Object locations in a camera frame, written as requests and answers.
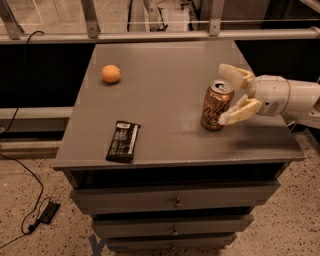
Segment black power adapter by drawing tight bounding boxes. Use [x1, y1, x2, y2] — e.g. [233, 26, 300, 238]
[37, 202, 60, 225]

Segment grey drawer cabinet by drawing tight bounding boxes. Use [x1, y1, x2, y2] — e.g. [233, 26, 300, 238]
[52, 40, 307, 253]

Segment top grey drawer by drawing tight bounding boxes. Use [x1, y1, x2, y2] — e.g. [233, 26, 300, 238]
[71, 180, 280, 215]

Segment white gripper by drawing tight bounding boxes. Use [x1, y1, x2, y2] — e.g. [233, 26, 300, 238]
[218, 63, 290, 126]

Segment grey drawer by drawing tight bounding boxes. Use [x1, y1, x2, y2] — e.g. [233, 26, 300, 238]
[107, 233, 236, 251]
[71, 180, 280, 215]
[93, 215, 254, 238]

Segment orange soda can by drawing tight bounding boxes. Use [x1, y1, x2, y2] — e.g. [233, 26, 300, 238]
[201, 80, 234, 131]

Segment bottom grey drawer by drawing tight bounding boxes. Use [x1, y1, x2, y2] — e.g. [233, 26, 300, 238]
[107, 233, 236, 251]

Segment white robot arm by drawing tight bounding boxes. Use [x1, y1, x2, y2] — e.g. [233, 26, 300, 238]
[218, 64, 320, 129]

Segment orange fruit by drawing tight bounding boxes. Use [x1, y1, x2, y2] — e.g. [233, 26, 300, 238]
[101, 65, 121, 83]

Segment middle grey drawer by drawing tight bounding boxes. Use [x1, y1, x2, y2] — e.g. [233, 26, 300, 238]
[93, 215, 254, 238]

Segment grey metal railing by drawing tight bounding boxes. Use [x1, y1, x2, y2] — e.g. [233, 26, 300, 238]
[0, 0, 320, 44]

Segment black floor cable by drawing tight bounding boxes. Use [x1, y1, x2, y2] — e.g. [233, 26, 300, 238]
[0, 30, 51, 250]

